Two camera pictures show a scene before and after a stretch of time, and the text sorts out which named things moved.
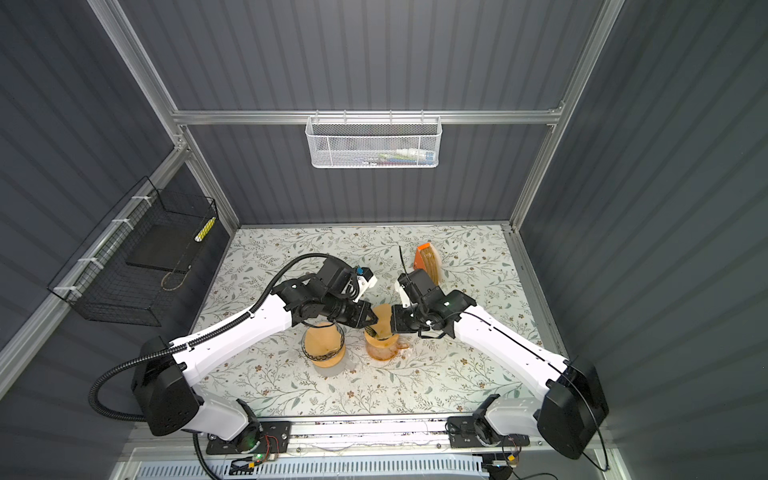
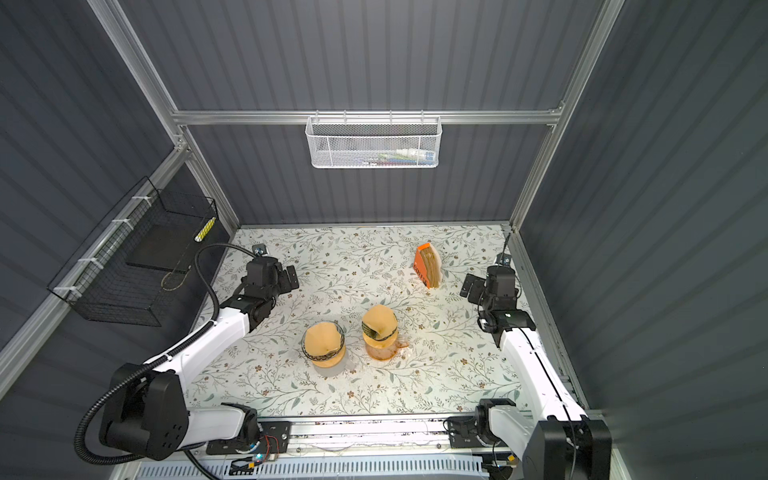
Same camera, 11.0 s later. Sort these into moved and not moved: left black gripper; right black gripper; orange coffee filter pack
Moved: right black gripper; left black gripper
Not moved: orange coffee filter pack
